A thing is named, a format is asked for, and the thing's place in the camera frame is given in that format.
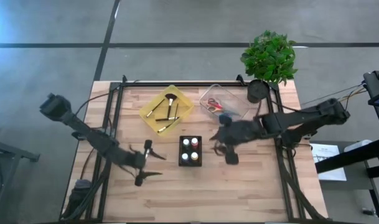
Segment red-handled scissors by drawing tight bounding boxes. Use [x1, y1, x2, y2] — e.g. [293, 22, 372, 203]
[207, 98, 224, 110]

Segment black monitor stand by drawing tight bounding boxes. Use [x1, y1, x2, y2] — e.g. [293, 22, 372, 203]
[363, 68, 379, 139]

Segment black metal table frame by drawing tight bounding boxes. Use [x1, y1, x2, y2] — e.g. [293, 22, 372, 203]
[60, 74, 330, 222]

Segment white plastic object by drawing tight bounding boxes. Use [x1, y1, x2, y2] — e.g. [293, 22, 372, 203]
[343, 139, 373, 153]

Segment large brown-bristle brush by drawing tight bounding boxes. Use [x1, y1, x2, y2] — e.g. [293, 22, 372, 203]
[164, 92, 178, 119]

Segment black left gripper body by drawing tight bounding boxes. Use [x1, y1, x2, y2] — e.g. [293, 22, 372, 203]
[126, 139, 153, 187]

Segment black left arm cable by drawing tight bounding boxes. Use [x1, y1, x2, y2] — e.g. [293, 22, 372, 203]
[74, 92, 112, 116]

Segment black cable bundle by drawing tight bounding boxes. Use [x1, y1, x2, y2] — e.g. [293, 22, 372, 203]
[278, 149, 327, 221]
[60, 161, 112, 222]

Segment black plant pot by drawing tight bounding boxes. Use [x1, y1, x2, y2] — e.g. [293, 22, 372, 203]
[246, 79, 270, 104]

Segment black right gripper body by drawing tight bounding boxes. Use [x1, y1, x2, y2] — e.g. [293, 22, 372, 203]
[218, 114, 266, 166]

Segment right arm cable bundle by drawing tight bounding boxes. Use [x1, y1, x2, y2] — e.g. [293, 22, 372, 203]
[300, 81, 368, 106]

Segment black slotted plastic basket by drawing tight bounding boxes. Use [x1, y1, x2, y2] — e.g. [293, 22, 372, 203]
[178, 135, 203, 167]

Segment green artificial plant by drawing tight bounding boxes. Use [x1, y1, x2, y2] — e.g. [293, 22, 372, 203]
[240, 30, 299, 86]

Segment white paper sheet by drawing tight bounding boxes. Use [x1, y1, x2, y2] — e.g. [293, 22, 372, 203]
[309, 142, 348, 182]

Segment small dark floor object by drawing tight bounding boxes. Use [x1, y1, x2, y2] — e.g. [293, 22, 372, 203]
[362, 207, 378, 218]

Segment yellow-handled scissors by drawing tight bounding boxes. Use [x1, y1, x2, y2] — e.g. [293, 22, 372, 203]
[207, 105, 240, 116]

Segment clear plastic tray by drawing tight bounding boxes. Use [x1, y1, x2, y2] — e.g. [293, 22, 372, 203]
[199, 83, 251, 121]

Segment grey cable sleeve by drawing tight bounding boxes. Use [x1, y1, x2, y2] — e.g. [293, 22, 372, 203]
[69, 179, 93, 203]

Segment yellow plastic tray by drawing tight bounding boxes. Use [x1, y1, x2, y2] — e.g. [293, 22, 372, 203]
[138, 85, 195, 137]

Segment thin black cable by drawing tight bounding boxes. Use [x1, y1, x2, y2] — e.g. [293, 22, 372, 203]
[269, 98, 305, 113]

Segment black equipment stand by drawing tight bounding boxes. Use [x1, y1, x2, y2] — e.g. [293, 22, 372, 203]
[315, 136, 379, 218]

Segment black metal side stand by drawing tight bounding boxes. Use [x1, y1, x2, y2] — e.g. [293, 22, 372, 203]
[0, 136, 41, 224]

